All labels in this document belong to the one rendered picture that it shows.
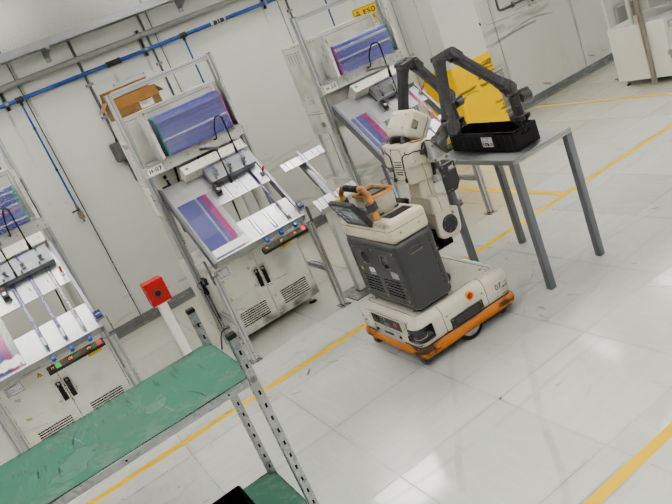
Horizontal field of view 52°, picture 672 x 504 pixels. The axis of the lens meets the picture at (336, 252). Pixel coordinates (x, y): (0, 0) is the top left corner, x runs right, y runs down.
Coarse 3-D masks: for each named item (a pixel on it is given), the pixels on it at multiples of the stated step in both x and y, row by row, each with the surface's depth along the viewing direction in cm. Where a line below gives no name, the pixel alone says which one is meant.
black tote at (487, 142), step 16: (464, 128) 427; (480, 128) 421; (496, 128) 409; (512, 128) 397; (528, 128) 378; (464, 144) 414; (480, 144) 401; (496, 144) 389; (512, 144) 378; (528, 144) 379
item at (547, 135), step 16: (544, 128) 399; (560, 128) 387; (544, 144) 376; (464, 160) 402; (480, 160) 390; (496, 160) 378; (512, 160) 367; (576, 160) 388; (512, 176) 373; (576, 176) 391; (512, 208) 457; (528, 208) 376; (592, 208) 398; (464, 224) 440; (528, 224) 381; (592, 224) 400; (464, 240) 444; (592, 240) 406; (544, 256) 386; (544, 272) 390
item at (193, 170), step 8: (232, 144) 480; (240, 144) 480; (216, 152) 475; (224, 152) 475; (232, 152) 476; (200, 160) 470; (208, 160) 470; (216, 160) 471; (184, 168) 465; (192, 168) 465; (200, 168) 466; (184, 176) 463; (192, 176) 467
